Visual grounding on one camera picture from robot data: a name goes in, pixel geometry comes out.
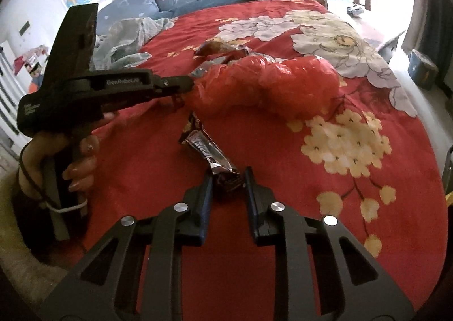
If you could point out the red plastic bag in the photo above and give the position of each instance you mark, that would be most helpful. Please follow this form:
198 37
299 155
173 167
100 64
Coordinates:
265 84

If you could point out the small dark object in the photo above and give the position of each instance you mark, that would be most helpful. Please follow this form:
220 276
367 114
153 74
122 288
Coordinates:
355 10

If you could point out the silver crumpled wrapper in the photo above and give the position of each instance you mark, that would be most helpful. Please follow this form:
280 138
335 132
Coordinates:
212 66

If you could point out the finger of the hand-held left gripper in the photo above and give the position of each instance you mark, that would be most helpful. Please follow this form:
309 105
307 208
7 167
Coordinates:
177 82

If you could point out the light blue cloth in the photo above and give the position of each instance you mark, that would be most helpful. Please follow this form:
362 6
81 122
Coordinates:
131 34

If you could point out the red floral blanket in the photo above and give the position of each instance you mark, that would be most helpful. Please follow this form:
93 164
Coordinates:
230 271

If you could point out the grey curtain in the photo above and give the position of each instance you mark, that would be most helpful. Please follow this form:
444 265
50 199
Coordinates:
419 20

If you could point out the person's left hand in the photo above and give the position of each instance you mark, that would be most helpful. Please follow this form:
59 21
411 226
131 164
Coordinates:
83 165

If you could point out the low wooden table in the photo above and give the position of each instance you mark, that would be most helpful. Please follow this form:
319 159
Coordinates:
371 31

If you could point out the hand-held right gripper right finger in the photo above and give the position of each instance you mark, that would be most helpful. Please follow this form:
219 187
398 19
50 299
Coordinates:
250 200

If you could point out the brown shiny snack wrapper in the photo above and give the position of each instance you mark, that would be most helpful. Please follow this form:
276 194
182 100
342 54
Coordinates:
208 155

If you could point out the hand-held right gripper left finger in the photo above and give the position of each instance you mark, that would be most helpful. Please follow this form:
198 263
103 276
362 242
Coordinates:
205 197

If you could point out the golden brown wrapper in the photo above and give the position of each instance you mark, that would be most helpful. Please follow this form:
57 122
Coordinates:
216 48

